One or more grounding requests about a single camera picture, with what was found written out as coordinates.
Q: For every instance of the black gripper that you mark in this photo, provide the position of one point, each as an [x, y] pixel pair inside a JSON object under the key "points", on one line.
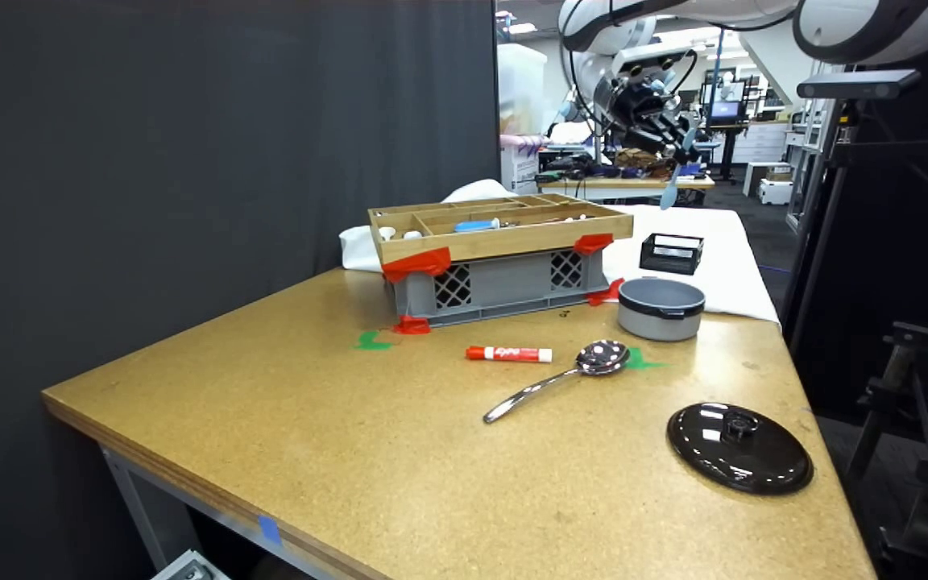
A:
{"points": [[643, 105]]}

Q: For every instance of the light blue plastic spoon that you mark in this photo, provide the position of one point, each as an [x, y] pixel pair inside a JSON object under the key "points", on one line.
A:
{"points": [[669, 196]]}

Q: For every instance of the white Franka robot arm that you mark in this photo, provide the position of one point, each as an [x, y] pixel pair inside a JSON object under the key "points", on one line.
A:
{"points": [[862, 21]]}

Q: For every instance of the wooden cutlery tray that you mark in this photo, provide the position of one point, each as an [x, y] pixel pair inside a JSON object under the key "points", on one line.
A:
{"points": [[507, 239]]}

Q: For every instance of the background computer monitor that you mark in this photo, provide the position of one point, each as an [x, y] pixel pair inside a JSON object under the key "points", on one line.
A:
{"points": [[723, 110]]}

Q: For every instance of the background wooden table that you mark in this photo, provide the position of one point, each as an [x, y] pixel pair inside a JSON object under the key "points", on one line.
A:
{"points": [[605, 186]]}

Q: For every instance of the black mesh basket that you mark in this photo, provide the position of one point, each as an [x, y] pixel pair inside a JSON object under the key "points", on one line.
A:
{"points": [[673, 255]]}

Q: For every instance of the grey crate with wooden lid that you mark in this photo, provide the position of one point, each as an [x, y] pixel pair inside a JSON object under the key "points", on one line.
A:
{"points": [[727, 270]]}

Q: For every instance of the grey round pot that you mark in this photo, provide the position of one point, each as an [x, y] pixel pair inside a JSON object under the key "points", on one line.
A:
{"points": [[663, 310]]}

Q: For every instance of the green tape mark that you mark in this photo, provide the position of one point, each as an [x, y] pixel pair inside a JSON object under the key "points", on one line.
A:
{"points": [[638, 361], [375, 342]]}

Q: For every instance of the grey plastic crate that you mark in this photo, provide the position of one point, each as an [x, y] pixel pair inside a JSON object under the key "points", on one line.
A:
{"points": [[507, 281]]}

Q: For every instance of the all-metal ladle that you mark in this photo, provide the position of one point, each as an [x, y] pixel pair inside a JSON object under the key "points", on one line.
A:
{"points": [[596, 359]]}

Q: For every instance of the red and white marker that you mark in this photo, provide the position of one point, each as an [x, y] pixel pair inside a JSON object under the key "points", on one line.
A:
{"points": [[507, 353]]}

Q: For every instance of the black round pot lid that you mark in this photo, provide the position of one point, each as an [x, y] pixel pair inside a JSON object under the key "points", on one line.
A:
{"points": [[738, 448]]}

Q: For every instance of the black equipment stand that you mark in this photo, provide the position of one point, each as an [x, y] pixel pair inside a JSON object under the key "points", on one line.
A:
{"points": [[925, 429]]}

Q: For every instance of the black curtain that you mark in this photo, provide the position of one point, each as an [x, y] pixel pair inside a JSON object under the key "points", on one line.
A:
{"points": [[217, 164]]}

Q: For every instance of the blue tape piece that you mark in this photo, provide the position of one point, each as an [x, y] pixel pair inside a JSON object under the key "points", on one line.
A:
{"points": [[270, 528]]}

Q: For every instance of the grey metal table leg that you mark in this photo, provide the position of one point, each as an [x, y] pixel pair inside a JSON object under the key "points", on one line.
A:
{"points": [[152, 518]]}

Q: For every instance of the red corner bracket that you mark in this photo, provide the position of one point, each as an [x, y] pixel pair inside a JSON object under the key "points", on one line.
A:
{"points": [[608, 296]]}

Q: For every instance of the black bar camera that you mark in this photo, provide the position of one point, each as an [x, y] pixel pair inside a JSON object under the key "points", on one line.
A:
{"points": [[857, 86]]}

